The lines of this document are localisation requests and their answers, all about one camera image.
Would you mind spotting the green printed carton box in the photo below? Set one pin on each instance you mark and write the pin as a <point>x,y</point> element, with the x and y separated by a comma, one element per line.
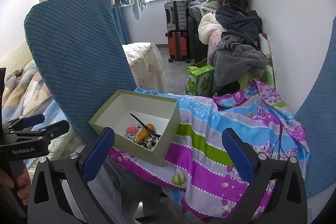
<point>199,79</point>

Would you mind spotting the green white cardboard box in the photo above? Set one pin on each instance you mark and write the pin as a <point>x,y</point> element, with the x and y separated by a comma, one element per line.
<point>161,111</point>

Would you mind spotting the blue knitted chair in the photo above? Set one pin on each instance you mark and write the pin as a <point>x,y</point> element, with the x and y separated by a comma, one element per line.
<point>317,116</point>
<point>78,52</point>

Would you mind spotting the person's left hand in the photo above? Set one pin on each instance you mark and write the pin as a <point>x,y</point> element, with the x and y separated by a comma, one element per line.
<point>23,182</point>

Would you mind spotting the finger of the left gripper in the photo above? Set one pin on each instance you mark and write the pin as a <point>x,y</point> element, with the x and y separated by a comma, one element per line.
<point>52,131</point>
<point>19,124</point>

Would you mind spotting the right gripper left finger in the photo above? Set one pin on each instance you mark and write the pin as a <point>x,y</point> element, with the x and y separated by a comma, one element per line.
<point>87,163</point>

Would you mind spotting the orange gourd-shaped pendant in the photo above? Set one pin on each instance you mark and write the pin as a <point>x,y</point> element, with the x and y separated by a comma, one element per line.
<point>144,134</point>

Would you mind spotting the grey fleece garment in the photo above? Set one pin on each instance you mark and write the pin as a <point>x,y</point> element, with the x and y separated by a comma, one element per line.
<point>232,59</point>

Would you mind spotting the colourful floral bed sheet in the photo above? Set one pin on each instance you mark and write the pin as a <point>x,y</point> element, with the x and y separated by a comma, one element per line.
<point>198,173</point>

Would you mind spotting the pastel checked quilt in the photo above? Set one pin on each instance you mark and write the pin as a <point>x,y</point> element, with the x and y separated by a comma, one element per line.
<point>26,94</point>

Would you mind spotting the black hair stick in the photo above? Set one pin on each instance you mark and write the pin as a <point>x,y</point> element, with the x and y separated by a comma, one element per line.
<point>151,132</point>

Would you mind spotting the cream fluffy blanket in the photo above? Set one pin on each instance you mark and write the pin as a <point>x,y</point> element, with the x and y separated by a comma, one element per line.
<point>207,26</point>

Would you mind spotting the dark navy jacket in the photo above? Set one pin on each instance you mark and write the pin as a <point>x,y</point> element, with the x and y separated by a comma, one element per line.
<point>237,22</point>

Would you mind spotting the green jade pendant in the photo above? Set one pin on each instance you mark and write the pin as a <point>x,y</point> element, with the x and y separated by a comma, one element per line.
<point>150,145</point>

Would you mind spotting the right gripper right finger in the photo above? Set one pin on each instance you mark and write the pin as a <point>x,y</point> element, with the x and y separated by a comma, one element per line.
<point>249,164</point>

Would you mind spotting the red hard suitcase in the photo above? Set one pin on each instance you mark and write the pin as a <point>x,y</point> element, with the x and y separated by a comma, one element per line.
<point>178,46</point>

